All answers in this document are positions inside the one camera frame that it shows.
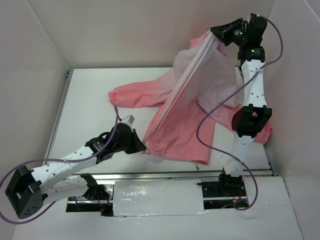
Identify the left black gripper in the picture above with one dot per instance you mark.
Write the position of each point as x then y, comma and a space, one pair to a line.
133, 141

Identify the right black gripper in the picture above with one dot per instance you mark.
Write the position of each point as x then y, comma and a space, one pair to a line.
225, 32

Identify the pink hooded zip jacket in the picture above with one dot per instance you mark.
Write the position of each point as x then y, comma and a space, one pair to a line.
192, 97

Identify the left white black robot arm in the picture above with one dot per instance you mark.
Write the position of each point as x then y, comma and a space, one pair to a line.
30, 189

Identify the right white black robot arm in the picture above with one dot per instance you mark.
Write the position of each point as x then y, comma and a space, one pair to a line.
254, 114

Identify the white foil-edged panel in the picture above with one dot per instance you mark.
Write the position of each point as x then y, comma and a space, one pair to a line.
158, 198

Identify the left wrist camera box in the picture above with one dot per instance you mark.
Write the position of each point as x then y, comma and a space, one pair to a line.
128, 120

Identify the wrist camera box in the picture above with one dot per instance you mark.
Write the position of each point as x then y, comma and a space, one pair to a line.
252, 16
128, 120

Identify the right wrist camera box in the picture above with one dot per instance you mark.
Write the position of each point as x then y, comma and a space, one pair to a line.
252, 16

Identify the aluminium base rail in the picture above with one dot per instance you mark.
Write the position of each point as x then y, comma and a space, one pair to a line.
158, 176

